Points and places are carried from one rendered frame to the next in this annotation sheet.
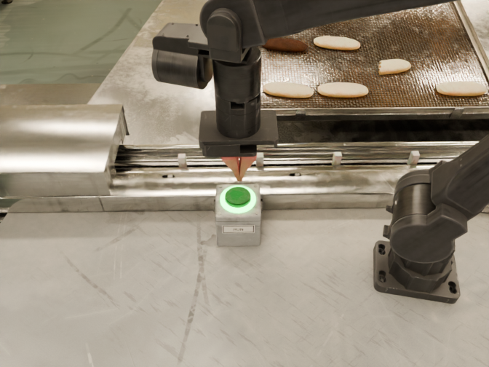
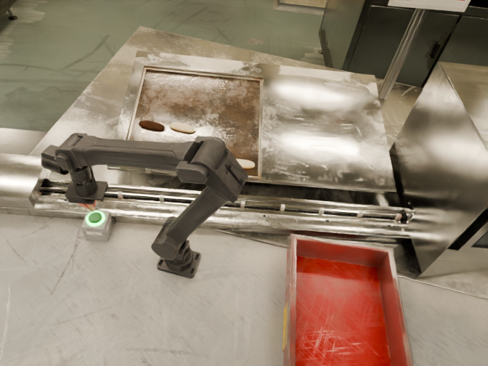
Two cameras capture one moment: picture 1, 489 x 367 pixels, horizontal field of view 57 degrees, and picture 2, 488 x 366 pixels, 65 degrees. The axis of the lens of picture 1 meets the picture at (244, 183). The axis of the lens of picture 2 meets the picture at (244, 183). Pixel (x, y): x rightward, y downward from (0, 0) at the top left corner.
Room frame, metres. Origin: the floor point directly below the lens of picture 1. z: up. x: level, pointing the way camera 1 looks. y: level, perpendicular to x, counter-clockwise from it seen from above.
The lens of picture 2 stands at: (-0.21, -0.37, 1.92)
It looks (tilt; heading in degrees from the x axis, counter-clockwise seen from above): 49 degrees down; 355
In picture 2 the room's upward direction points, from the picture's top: 9 degrees clockwise
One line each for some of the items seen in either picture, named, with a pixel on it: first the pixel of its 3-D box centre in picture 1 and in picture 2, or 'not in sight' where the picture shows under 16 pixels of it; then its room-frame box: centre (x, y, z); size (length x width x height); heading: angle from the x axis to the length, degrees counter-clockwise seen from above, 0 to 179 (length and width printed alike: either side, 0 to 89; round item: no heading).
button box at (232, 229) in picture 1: (238, 221); (99, 227); (0.47, 0.01, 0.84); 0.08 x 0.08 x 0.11; 1
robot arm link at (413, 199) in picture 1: (420, 224); (171, 241); (0.38, -0.24, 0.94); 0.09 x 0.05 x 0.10; 73
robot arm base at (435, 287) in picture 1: (420, 258); (179, 255); (0.38, -0.26, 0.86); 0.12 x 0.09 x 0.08; 79
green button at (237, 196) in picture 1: (238, 198); (95, 218); (0.47, 0.01, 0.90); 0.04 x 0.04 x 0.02
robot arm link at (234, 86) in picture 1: (232, 70); (78, 168); (0.47, 0.01, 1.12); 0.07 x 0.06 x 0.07; 73
